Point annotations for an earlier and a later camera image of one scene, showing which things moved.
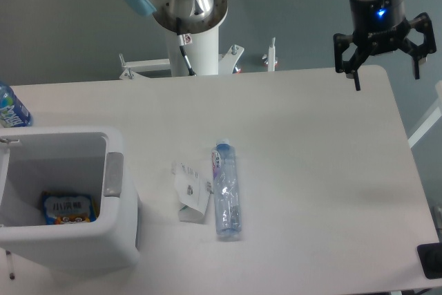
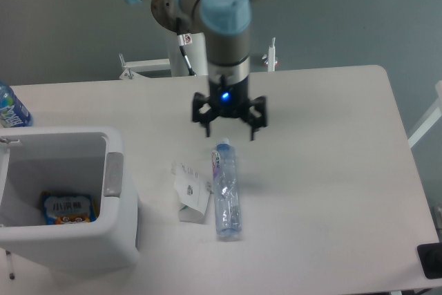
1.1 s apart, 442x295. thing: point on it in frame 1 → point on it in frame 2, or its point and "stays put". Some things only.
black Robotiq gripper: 379,25 → 229,101
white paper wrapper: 194,191 stays put
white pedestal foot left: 132,69 stays put
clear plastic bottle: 228,215 stays put
